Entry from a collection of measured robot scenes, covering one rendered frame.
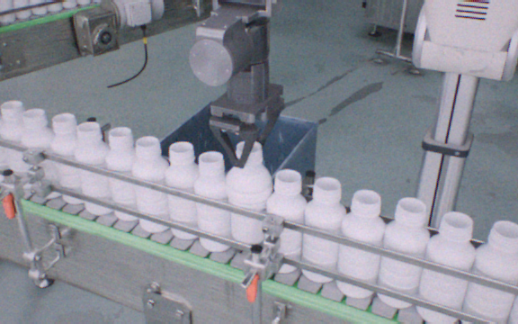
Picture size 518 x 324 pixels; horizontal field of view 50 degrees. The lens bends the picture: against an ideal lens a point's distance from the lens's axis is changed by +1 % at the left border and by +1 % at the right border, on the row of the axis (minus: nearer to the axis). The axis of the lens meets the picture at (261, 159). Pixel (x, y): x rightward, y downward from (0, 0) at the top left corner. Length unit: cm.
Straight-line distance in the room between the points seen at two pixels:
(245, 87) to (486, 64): 67
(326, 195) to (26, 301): 179
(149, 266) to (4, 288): 155
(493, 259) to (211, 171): 40
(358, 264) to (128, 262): 42
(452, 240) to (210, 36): 39
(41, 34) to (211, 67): 156
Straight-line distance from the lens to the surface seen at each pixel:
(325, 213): 78
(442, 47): 126
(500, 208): 292
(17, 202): 102
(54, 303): 236
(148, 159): 89
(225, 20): 66
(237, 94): 73
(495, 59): 126
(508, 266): 77
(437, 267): 76
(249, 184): 80
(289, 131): 145
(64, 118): 103
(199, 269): 92
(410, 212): 79
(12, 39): 213
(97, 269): 108
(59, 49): 222
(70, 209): 106
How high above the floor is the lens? 160
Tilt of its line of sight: 32 degrees down
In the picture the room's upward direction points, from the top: straight up
